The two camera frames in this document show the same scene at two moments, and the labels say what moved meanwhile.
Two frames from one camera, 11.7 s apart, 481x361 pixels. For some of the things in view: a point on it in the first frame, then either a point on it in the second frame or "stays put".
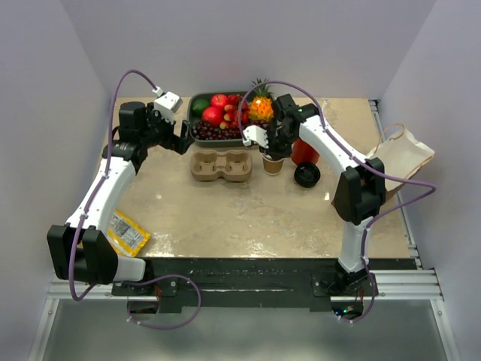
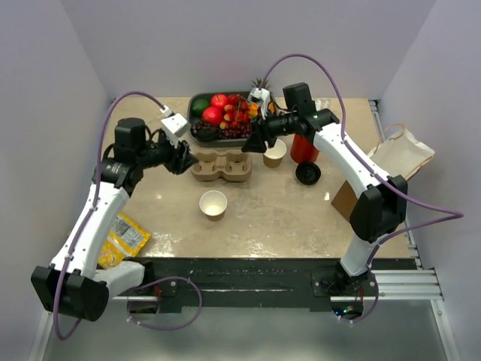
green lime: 199,105 stays put
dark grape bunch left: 204,131 stays put
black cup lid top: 307,174 → 205,133
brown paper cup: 267,158 → 213,203
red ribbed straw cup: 303,152 stays put
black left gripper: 179,144 → 180,153
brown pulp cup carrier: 231,165 stays put
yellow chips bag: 125,237 stays put
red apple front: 213,115 stays put
